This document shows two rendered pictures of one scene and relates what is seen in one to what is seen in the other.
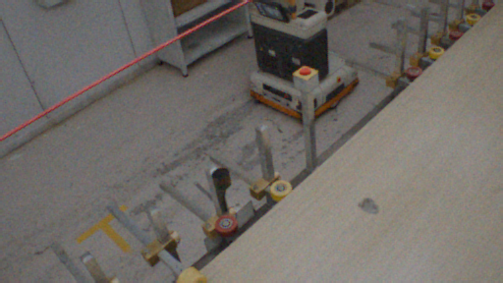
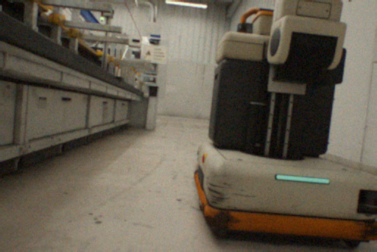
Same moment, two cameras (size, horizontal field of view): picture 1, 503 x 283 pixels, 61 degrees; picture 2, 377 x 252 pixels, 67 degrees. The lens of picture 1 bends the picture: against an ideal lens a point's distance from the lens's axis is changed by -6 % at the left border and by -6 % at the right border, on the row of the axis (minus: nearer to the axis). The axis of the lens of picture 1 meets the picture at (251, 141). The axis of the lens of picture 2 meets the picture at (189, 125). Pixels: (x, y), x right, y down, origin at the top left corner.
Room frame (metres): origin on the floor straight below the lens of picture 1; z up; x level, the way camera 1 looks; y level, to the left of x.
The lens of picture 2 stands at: (3.49, -1.76, 0.44)
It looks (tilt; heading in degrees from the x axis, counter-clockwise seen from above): 3 degrees down; 125
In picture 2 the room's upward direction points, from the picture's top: 6 degrees clockwise
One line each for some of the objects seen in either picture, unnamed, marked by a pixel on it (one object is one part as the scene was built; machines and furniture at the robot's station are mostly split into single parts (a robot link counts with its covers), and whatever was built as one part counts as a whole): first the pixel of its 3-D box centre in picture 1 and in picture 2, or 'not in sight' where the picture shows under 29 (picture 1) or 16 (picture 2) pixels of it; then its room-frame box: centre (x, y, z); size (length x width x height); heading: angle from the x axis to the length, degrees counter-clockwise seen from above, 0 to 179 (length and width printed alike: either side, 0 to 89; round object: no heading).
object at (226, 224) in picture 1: (228, 232); not in sight; (1.07, 0.14, 0.85); 0.08 x 0.08 x 0.11
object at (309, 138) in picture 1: (309, 132); (105, 44); (1.47, -0.25, 0.93); 0.05 x 0.05 x 0.45; 39
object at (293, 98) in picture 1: (277, 91); not in sight; (2.84, -0.26, 0.23); 0.41 x 0.02 x 0.08; 38
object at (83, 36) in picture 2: (379, 74); (92, 37); (1.98, -0.73, 0.82); 0.43 x 0.03 x 0.04; 39
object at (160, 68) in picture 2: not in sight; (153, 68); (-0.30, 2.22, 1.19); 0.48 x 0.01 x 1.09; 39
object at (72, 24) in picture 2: (403, 54); (78, 25); (2.14, -0.93, 0.82); 0.43 x 0.03 x 0.04; 39
